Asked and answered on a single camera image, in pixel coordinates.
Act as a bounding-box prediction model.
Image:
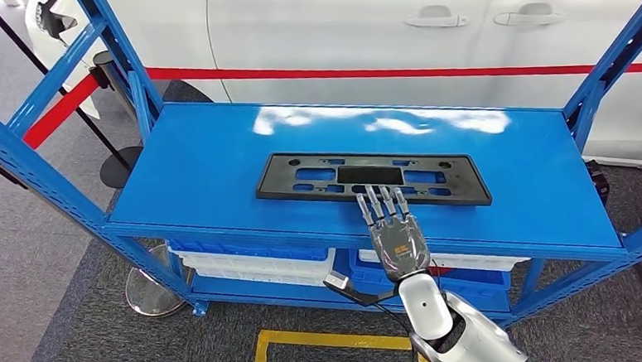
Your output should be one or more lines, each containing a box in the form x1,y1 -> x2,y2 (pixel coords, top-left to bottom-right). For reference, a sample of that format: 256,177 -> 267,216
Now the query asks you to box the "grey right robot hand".
355,182 -> 432,286

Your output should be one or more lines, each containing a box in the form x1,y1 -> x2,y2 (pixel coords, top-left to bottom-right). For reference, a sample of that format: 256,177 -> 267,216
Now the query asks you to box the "black plastic plate bracket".
253,141 -> 494,220

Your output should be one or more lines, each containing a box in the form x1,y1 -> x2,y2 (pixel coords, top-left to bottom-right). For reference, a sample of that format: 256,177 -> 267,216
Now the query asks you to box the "blue metal shelf rack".
0,0 -> 642,355

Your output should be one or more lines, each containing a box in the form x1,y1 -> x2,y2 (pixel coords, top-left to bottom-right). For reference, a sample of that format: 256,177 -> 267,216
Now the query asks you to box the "white plastic crate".
170,239 -> 339,296
357,239 -> 532,280

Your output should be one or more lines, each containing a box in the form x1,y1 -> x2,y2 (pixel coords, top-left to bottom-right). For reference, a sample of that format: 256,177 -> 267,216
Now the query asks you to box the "long red barrier belt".
144,41 -> 642,100

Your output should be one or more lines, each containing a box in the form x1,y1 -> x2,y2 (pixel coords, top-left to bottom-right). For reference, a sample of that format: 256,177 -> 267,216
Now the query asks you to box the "black ribbed block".
585,158 -> 612,206

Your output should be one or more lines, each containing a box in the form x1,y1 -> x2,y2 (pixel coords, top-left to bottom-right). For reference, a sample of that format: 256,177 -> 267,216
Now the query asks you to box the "white car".
23,0 -> 642,203

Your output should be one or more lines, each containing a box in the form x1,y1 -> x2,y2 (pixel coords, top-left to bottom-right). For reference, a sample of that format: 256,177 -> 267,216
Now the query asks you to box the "dark stanchion with chrome base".
0,145 -> 197,326

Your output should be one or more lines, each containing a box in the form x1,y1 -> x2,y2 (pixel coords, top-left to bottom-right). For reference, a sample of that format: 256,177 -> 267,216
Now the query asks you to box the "thin black stanchion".
0,0 -> 146,195

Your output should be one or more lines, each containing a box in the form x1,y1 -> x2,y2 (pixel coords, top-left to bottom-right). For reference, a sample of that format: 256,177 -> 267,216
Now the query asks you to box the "short red barrier belt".
18,72 -> 104,151

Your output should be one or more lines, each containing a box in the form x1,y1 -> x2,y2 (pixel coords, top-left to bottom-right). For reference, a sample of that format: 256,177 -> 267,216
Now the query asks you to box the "thin black cable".
428,257 -> 445,292

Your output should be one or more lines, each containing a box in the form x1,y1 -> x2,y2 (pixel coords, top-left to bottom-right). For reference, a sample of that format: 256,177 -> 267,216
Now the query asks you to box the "black camera bracket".
322,277 -> 401,311

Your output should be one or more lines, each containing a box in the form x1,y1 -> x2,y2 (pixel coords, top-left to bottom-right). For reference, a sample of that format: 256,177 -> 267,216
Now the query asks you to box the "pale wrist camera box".
323,272 -> 351,292

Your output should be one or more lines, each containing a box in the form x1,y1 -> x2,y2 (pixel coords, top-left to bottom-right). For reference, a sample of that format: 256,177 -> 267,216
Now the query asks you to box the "thick black cable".
372,300 -> 419,362

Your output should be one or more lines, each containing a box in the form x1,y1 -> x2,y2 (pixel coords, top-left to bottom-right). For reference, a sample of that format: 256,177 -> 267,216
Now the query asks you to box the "white car door handle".
492,1 -> 567,29
403,2 -> 471,31

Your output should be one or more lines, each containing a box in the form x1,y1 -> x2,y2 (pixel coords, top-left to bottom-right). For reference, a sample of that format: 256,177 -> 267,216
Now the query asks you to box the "chrome stanchion post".
91,49 -> 138,122

